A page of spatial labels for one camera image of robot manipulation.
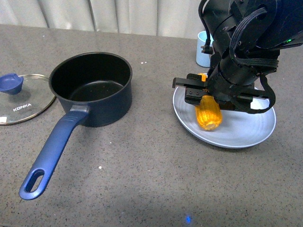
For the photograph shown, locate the light blue cup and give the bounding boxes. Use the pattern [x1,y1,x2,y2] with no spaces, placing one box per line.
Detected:
[196,31,212,68]

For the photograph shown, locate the dark blue saucepan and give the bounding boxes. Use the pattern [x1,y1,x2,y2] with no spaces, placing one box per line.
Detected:
[19,52,133,200]

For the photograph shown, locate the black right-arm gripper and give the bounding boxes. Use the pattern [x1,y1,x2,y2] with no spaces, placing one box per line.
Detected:
[184,51,279,111]

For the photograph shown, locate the glass lid blue knob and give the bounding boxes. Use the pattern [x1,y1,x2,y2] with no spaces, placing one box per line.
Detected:
[0,73,57,126]

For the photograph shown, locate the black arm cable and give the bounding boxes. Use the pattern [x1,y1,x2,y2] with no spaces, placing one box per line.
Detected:
[229,7,280,114]

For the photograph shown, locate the white curtain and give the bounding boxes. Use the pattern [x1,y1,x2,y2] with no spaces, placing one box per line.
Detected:
[0,0,203,38]

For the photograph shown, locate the yellow corn cob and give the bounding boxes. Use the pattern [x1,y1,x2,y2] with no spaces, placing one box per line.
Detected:
[194,72,223,131]

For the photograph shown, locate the light blue plate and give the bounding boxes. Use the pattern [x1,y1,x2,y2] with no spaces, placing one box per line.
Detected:
[173,78,276,148]

